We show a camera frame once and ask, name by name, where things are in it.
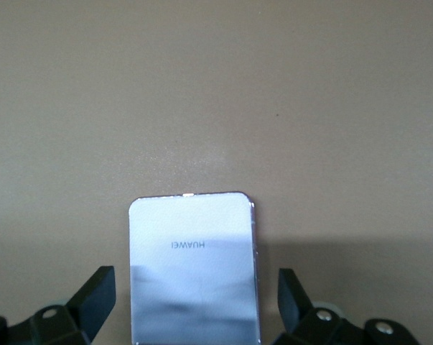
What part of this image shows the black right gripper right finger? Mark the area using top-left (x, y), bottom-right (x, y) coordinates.
top-left (273, 267), bottom-right (418, 345)

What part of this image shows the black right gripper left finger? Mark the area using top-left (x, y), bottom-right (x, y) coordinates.
top-left (0, 265), bottom-right (116, 345)

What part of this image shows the white Huawei phone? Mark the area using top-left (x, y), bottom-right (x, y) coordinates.
top-left (127, 190), bottom-right (261, 345)

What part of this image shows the brown table cover sheet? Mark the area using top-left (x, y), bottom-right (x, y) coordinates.
top-left (0, 0), bottom-right (433, 345)

